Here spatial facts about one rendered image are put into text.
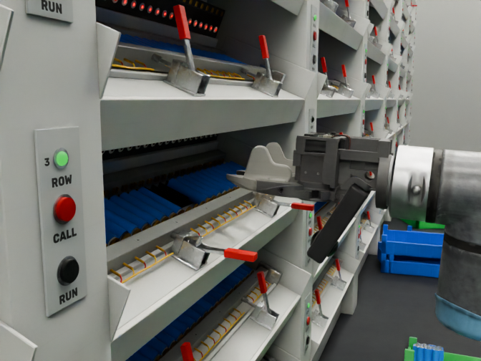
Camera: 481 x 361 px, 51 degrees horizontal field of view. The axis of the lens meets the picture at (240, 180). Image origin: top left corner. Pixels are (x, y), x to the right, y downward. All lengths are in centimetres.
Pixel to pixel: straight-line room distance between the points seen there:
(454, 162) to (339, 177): 14
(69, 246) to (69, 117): 9
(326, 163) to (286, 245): 39
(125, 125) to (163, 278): 18
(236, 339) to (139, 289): 33
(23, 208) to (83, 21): 13
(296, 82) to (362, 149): 33
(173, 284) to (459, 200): 33
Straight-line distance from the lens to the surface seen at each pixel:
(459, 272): 64
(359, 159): 63
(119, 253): 50
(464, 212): 61
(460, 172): 61
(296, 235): 98
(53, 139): 34
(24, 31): 34
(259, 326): 86
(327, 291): 152
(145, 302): 48
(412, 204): 61
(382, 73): 233
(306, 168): 63
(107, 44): 38
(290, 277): 101
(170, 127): 50
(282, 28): 96
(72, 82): 36
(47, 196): 34
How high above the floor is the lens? 71
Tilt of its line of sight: 9 degrees down
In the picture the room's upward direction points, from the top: straight up
